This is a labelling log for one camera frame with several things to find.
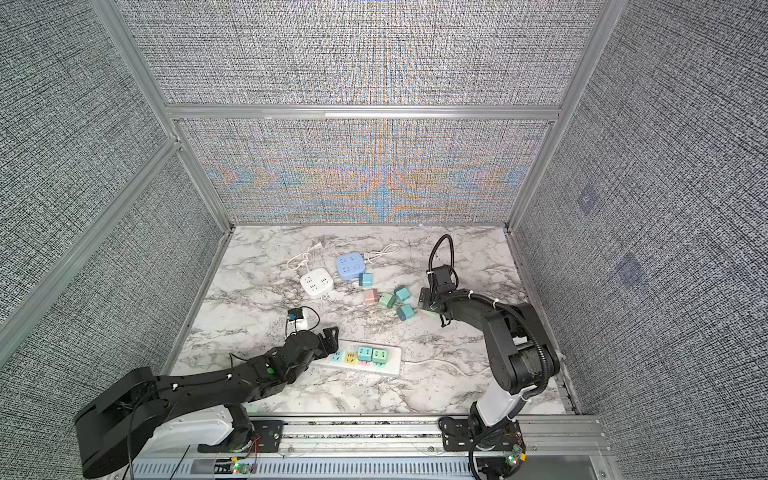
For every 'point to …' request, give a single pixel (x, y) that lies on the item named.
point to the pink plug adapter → (370, 296)
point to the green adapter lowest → (379, 356)
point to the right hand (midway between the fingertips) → (436, 298)
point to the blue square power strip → (350, 265)
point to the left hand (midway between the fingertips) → (329, 336)
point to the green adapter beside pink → (387, 299)
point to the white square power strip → (317, 281)
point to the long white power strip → (346, 358)
